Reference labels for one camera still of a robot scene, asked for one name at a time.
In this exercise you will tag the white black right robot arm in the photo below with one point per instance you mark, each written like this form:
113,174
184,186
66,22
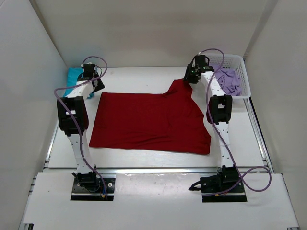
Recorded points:
219,109

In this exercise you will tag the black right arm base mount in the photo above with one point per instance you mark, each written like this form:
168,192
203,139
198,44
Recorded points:
214,190

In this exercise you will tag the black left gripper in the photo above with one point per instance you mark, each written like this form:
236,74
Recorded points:
101,85

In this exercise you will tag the teal polo shirt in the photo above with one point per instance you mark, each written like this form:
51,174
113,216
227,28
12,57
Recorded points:
72,77

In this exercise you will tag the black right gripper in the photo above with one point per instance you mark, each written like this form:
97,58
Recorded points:
188,78

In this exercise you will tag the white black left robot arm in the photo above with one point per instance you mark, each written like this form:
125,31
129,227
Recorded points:
73,121

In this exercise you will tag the red t shirt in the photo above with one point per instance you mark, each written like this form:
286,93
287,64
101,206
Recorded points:
169,121

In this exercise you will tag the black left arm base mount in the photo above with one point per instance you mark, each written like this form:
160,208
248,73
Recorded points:
91,188

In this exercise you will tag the aluminium table edge rail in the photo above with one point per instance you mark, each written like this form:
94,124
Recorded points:
159,170

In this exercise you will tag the lilac garment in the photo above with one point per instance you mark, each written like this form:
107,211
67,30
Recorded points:
229,81

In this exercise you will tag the white plastic basket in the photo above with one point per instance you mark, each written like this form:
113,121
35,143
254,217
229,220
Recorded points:
236,63

